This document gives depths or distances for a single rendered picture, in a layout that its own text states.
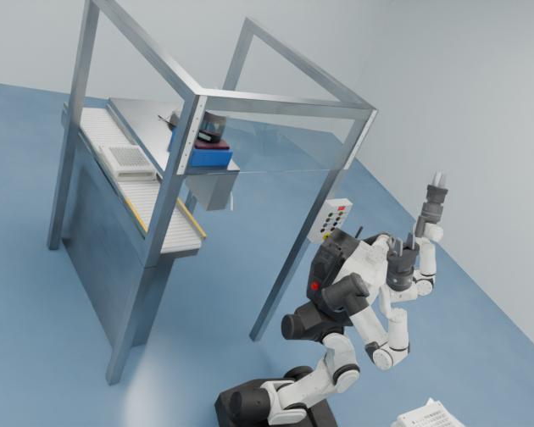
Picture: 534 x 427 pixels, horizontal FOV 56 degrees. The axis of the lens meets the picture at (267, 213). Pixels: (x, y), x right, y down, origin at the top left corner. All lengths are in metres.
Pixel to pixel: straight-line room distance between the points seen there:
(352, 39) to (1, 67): 3.87
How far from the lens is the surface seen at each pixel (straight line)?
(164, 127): 2.40
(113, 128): 3.24
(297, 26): 6.11
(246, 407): 2.62
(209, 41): 5.74
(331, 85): 2.68
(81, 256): 3.34
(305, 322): 2.25
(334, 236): 2.17
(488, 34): 5.64
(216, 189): 2.26
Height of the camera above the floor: 2.36
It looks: 31 degrees down
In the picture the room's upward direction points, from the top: 24 degrees clockwise
